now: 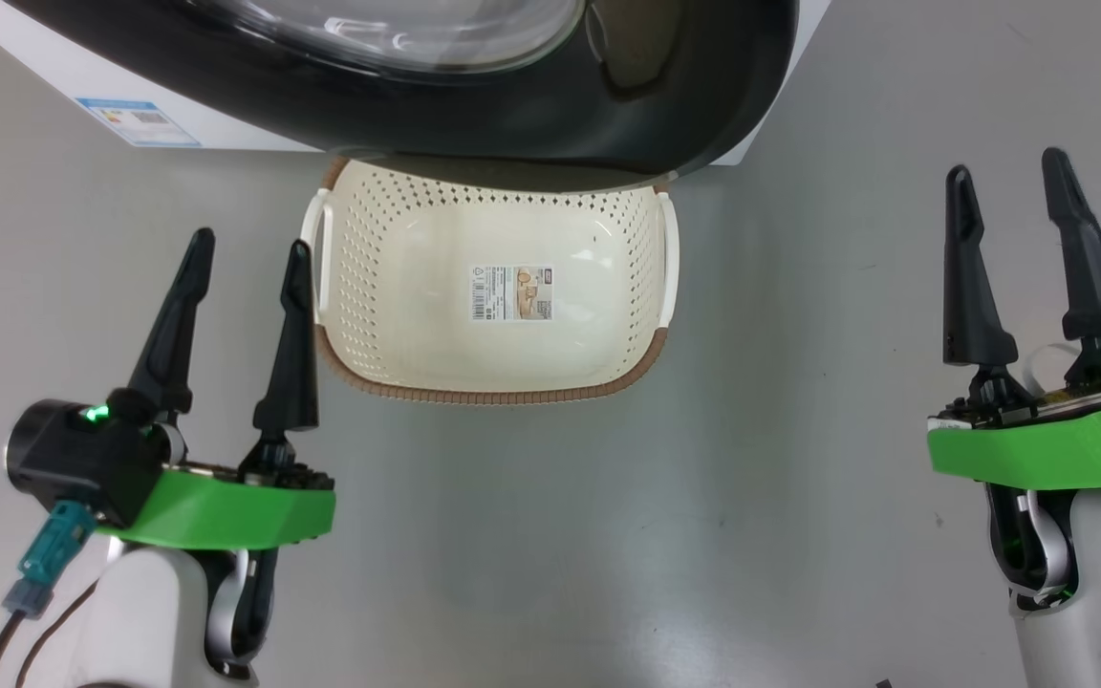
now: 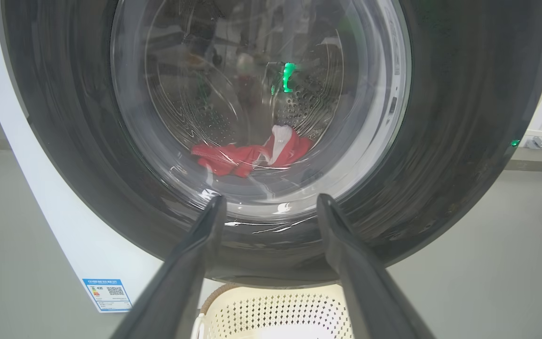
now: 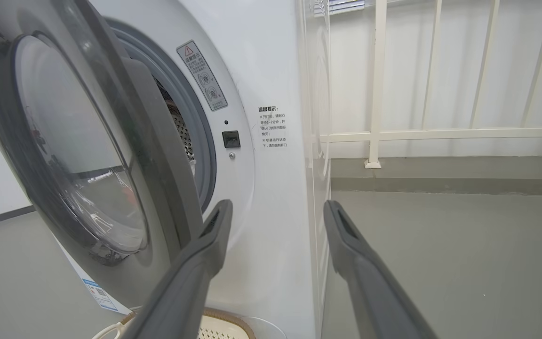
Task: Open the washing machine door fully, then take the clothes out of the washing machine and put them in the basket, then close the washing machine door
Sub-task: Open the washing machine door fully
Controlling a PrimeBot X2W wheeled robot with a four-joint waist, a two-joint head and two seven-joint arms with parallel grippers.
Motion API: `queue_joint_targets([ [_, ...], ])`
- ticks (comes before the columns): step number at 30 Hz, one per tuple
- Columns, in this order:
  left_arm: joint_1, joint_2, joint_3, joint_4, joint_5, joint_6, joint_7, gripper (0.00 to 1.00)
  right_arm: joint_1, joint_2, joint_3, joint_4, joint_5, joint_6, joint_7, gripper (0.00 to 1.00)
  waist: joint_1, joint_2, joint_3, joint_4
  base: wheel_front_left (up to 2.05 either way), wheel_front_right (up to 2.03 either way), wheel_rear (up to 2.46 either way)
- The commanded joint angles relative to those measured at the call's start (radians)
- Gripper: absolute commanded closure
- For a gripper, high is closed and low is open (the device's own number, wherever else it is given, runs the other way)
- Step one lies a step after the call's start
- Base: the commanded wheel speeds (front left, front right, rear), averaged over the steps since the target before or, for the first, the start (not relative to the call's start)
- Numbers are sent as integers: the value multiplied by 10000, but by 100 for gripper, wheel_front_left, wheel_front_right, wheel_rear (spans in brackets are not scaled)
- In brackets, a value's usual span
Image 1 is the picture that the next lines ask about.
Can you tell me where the blue energy label sticker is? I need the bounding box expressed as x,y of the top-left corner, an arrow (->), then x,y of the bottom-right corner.
75,97 -> 202,148

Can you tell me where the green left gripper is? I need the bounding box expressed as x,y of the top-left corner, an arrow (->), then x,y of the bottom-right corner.
97,227 -> 336,551

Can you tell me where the paper product label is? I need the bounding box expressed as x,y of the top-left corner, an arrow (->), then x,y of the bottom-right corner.
469,265 -> 554,322

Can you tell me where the white front-load washing machine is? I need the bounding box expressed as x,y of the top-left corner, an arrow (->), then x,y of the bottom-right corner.
0,0 -> 833,168

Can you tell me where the teal plug left camera cable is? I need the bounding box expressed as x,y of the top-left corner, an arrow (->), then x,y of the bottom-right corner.
0,502 -> 95,688

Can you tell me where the black glass washing machine door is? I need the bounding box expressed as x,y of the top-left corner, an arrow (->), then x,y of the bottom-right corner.
1,0 -> 800,183

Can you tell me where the cream perforated laundry basket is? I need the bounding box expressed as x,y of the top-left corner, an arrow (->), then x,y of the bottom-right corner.
300,158 -> 680,406

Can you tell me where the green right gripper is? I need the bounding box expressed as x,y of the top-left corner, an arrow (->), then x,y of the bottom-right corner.
928,146 -> 1101,490

